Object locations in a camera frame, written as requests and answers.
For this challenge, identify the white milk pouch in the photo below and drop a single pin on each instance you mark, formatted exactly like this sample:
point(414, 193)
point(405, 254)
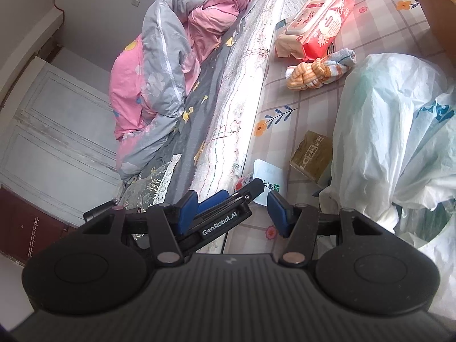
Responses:
point(267, 178)

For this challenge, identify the grey lace-trimmed pillow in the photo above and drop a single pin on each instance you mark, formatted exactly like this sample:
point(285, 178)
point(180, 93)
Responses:
point(149, 185)

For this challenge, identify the red wet wipes pack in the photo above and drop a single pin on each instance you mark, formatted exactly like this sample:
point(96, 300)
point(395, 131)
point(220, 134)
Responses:
point(320, 21)

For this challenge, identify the olive brown drink carton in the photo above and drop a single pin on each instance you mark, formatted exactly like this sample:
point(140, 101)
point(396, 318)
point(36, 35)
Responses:
point(311, 156)

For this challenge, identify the white panelled wardrobe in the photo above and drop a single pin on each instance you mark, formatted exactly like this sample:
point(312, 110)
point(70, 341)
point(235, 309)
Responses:
point(60, 142)

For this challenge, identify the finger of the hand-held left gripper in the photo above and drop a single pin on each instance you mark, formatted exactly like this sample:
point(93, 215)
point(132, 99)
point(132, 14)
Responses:
point(245, 192)

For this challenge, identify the checked printed tablecloth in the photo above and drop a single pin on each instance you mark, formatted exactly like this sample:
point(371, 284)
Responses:
point(377, 25)

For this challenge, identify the grey flowered bed sheet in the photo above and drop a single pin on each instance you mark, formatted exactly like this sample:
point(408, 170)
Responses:
point(203, 107)

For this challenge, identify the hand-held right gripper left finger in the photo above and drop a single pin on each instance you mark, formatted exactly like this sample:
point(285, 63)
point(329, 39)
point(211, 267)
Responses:
point(187, 213)

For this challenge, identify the pink grey quilt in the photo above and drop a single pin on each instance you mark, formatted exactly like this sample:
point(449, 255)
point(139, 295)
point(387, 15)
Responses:
point(156, 78)

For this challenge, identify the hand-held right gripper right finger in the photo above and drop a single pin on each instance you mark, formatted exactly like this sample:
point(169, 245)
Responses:
point(279, 217)

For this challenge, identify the striped towel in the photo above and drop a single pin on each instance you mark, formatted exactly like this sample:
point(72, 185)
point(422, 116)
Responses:
point(313, 73)

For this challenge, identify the red-brown wooden cabinet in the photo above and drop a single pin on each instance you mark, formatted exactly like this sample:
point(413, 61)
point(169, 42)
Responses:
point(32, 228)

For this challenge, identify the white plastic bag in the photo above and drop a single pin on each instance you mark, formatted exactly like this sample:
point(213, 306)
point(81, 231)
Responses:
point(384, 142)

